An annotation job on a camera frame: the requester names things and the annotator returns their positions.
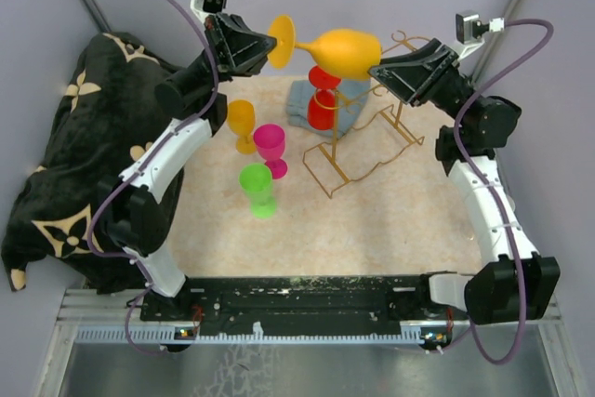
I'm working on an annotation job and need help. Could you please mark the orange plastic wine glass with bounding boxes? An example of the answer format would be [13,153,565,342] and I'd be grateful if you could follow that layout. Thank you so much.
[267,15,382,81]

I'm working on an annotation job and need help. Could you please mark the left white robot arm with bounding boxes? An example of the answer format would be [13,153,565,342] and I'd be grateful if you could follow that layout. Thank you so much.
[87,13,279,320]

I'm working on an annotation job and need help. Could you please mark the pink plastic wine glass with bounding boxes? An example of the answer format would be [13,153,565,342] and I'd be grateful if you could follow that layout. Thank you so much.
[253,124,288,179]

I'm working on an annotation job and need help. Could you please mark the gold wire glass rack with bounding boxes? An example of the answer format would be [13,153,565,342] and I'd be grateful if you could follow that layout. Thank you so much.
[301,30,441,200]

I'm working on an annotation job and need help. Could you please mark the folded light blue jeans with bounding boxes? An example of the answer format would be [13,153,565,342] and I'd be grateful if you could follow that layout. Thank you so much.
[285,79,370,138]

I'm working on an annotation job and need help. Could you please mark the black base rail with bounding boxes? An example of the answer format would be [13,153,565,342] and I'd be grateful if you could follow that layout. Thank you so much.
[140,275,466,337]

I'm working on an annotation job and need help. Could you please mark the grey cable duct strip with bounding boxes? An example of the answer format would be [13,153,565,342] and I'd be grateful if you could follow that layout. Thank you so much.
[74,320,447,346]

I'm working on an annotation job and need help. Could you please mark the yellow plastic wine glass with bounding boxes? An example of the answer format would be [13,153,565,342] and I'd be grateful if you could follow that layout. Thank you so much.
[227,99,257,154]

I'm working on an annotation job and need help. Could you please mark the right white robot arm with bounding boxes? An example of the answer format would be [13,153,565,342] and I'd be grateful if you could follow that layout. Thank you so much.
[368,39,561,325]

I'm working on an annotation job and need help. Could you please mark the black floral blanket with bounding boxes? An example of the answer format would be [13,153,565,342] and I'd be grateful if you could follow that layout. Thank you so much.
[1,33,179,294]

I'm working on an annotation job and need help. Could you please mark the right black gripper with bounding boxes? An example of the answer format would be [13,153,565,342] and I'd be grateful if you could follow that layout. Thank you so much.
[364,39,480,126]

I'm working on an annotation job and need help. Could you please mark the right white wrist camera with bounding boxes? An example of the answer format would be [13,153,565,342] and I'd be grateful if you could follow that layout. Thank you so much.
[451,10,505,61]

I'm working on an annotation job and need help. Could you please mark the red plastic wine glass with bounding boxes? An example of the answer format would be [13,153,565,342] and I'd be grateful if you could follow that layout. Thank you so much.
[307,65,341,131]

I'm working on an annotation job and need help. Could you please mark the green plastic wine glass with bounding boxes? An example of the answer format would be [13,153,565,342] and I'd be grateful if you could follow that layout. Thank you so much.
[238,163,276,218]

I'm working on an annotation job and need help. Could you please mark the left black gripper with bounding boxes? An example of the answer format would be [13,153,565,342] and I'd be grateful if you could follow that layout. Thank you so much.
[187,10,279,94]

